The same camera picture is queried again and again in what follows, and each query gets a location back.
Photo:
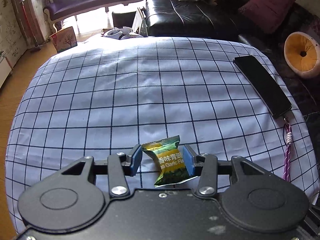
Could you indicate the green garlic pea packet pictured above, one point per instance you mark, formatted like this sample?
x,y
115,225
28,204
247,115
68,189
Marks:
x,y
169,160

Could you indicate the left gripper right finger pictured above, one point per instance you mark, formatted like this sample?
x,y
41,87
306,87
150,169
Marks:
x,y
189,157

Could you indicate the white slippers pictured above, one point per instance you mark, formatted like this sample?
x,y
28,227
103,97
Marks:
x,y
121,33

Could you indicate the white cartoon drawer cabinet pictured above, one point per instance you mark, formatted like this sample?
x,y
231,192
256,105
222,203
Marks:
x,y
12,41

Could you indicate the magenta cushion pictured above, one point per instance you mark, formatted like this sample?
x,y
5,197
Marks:
x,y
266,14

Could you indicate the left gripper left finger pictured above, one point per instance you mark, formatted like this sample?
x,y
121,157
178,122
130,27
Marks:
x,y
133,160

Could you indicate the white checkered tablecloth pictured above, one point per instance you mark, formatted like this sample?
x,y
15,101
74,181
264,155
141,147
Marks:
x,y
105,96

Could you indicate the tree pattern paper bag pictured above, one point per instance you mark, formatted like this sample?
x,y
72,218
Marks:
x,y
64,39

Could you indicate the black smartphone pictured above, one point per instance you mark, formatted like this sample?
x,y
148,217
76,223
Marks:
x,y
264,84

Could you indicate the round orange white cushion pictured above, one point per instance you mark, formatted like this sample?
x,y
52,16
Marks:
x,y
301,53

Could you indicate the red stick vacuum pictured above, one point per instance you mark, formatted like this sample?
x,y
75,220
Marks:
x,y
37,46

